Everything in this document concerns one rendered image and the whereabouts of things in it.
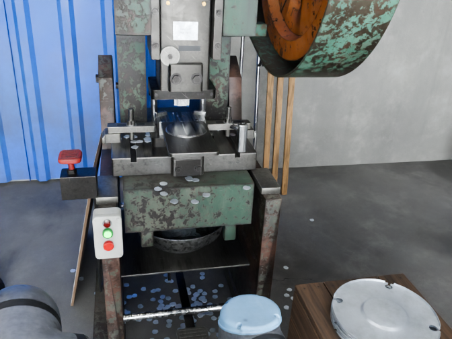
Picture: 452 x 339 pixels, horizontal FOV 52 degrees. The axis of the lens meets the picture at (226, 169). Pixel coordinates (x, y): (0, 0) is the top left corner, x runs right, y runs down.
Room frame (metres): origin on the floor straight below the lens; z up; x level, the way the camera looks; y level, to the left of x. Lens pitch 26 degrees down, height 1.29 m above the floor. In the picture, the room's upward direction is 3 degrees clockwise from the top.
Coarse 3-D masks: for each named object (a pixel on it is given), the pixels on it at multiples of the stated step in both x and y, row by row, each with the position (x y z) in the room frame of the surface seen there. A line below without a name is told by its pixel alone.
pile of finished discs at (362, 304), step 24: (360, 288) 1.11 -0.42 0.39; (384, 288) 1.12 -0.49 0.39; (336, 312) 1.00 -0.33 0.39; (360, 312) 1.00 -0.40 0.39; (384, 312) 1.00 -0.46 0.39; (408, 312) 1.02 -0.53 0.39; (432, 312) 1.02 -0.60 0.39; (360, 336) 0.91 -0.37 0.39; (384, 336) 0.92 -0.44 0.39; (408, 336) 0.92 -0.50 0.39; (432, 336) 0.93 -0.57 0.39
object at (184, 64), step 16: (160, 0) 1.34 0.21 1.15; (176, 0) 1.35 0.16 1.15; (192, 0) 1.36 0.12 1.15; (208, 0) 1.37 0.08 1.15; (160, 16) 1.34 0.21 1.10; (176, 16) 1.35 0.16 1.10; (192, 16) 1.36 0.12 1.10; (208, 16) 1.37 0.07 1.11; (160, 32) 1.34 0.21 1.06; (176, 32) 1.35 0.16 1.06; (192, 32) 1.36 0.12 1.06; (208, 32) 1.37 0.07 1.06; (160, 48) 1.34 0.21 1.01; (176, 48) 1.35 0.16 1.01; (192, 48) 1.36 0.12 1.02; (208, 48) 1.38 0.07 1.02; (160, 64) 1.34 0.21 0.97; (176, 64) 1.33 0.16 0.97; (192, 64) 1.34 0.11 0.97; (208, 64) 1.38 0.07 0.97; (160, 80) 1.34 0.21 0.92; (176, 80) 1.31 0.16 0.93; (192, 80) 1.33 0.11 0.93; (208, 80) 1.38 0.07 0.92
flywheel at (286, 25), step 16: (272, 0) 1.73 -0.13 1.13; (288, 0) 1.63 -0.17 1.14; (304, 0) 1.49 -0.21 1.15; (320, 0) 1.37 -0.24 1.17; (272, 16) 1.67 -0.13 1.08; (288, 16) 1.61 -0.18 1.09; (304, 16) 1.47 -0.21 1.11; (320, 16) 1.27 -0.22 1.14; (272, 32) 1.64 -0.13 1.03; (288, 32) 1.57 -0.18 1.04; (304, 32) 1.46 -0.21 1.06; (288, 48) 1.48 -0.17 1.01; (304, 48) 1.35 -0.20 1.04
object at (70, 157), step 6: (66, 150) 1.16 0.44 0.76; (72, 150) 1.17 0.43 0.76; (78, 150) 1.17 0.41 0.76; (60, 156) 1.12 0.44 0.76; (66, 156) 1.12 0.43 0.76; (72, 156) 1.13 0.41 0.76; (78, 156) 1.13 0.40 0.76; (60, 162) 1.10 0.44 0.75; (66, 162) 1.11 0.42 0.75; (72, 162) 1.11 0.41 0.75; (78, 162) 1.12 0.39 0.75; (72, 168) 1.13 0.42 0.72
